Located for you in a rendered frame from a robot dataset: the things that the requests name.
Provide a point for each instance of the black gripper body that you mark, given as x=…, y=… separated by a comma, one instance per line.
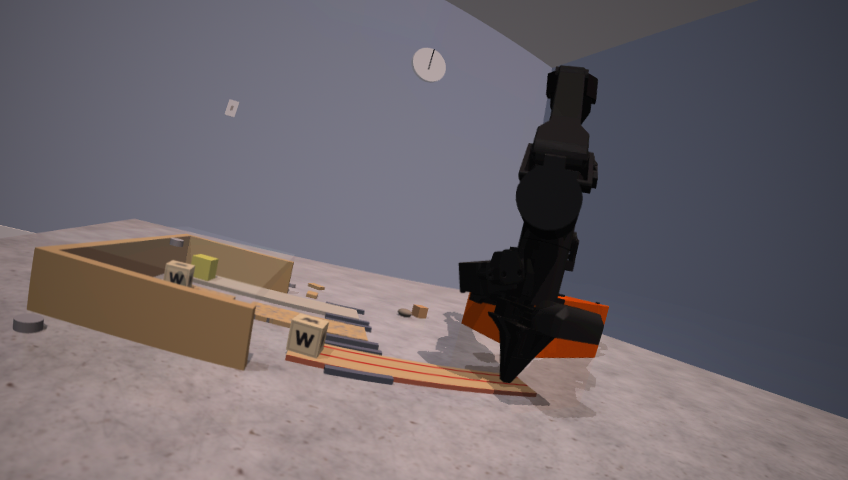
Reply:
x=550, y=316

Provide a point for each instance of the orange strip with red stripes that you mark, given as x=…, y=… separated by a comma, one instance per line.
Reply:
x=415, y=373

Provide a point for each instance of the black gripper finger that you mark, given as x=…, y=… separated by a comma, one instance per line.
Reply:
x=504, y=337
x=524, y=345

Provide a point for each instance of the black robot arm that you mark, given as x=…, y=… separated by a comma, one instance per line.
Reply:
x=557, y=167

